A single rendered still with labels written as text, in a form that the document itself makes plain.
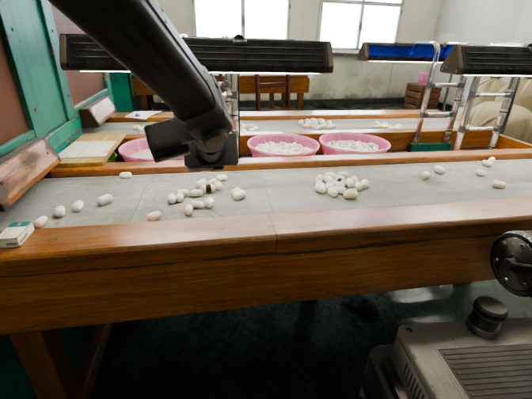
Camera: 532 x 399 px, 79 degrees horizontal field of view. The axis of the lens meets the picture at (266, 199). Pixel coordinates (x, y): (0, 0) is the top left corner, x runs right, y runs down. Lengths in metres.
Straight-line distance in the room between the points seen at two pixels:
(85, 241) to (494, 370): 0.90
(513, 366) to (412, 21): 6.72
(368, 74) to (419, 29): 1.22
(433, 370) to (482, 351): 0.15
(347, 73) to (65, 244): 6.26
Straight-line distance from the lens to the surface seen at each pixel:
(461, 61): 1.07
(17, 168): 0.91
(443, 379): 0.87
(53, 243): 0.72
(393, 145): 1.57
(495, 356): 0.98
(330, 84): 6.54
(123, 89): 3.54
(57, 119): 1.27
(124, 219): 0.80
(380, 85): 7.07
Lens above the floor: 1.11
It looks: 26 degrees down
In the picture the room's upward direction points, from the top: 2 degrees clockwise
